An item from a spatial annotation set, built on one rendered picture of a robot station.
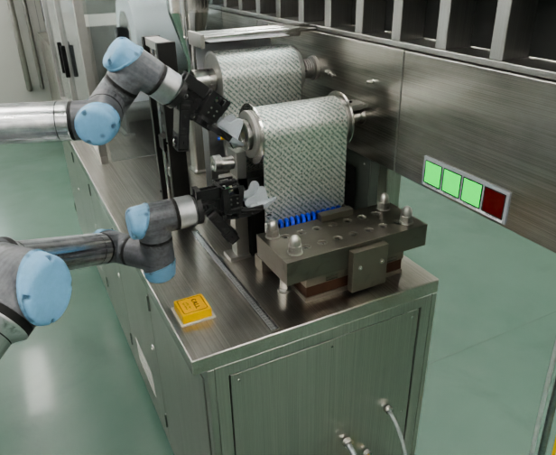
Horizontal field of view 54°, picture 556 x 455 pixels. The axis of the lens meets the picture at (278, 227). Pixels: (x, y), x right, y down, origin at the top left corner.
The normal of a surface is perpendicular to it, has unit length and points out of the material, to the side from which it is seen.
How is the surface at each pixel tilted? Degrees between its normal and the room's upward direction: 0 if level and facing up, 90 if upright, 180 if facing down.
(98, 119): 90
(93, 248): 71
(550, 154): 90
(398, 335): 90
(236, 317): 0
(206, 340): 0
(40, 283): 87
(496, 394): 0
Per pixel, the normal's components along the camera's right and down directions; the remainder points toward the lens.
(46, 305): 0.95, 0.07
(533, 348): -0.02, -0.89
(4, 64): 0.45, 0.40
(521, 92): -0.89, 0.22
